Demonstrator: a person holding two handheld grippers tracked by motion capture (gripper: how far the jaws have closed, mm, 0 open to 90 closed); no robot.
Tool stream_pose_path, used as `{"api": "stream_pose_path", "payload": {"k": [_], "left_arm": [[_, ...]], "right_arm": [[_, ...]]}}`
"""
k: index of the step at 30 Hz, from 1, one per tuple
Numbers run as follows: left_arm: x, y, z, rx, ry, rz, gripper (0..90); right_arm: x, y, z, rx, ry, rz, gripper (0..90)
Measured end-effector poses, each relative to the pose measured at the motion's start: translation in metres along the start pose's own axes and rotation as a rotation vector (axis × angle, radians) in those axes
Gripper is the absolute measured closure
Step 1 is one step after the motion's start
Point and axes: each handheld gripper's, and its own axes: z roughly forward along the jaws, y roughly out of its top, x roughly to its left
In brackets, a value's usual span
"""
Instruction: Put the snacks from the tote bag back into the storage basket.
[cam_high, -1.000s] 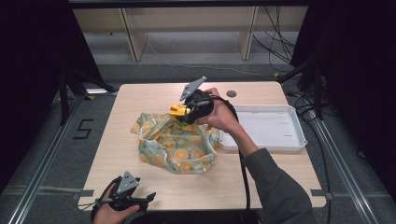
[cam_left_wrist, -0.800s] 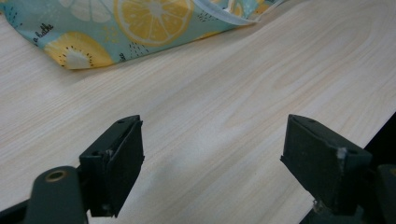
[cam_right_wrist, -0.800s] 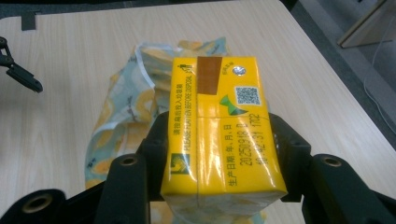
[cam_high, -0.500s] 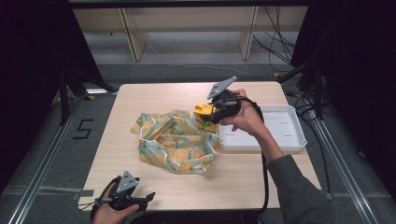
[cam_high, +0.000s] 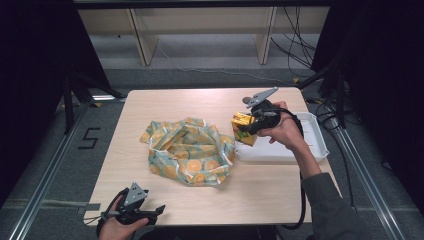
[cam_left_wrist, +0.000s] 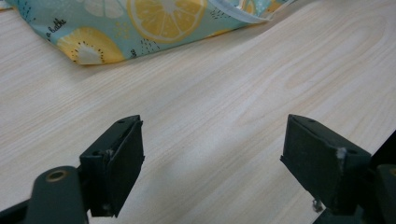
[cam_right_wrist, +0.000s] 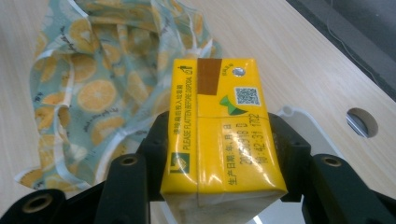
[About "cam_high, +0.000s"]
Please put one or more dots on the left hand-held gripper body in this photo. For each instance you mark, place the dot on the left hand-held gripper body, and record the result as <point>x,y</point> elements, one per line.
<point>135,200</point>

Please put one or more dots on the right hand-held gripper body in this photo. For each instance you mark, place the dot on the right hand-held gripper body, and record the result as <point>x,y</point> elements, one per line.
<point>265,115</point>

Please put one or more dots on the yellow drink carton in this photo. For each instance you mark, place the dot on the yellow drink carton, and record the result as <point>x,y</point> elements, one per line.
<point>242,119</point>

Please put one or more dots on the white plastic tray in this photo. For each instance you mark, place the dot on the white plastic tray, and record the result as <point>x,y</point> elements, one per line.
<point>266,153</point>

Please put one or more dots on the orange print fabric bag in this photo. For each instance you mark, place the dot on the orange print fabric bag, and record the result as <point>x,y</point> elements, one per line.
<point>190,153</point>

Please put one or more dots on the person's right hand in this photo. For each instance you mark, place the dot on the person's right hand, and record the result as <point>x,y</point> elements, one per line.
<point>286,131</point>

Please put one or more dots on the person's left hand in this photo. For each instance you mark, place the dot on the person's left hand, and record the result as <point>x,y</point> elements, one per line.
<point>115,230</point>

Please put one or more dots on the black metal stand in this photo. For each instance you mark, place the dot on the black metal stand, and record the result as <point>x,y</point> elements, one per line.
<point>71,100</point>
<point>339,96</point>

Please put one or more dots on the light wooden shelf unit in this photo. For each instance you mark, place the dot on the light wooden shelf unit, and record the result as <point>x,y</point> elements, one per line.
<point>206,23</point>

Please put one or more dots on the black curtain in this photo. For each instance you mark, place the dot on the black curtain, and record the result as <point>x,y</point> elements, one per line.
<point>36,83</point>
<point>383,83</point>

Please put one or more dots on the aluminium floor rail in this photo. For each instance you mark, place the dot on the aluminium floor rail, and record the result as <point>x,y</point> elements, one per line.
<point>363,176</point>
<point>50,173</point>

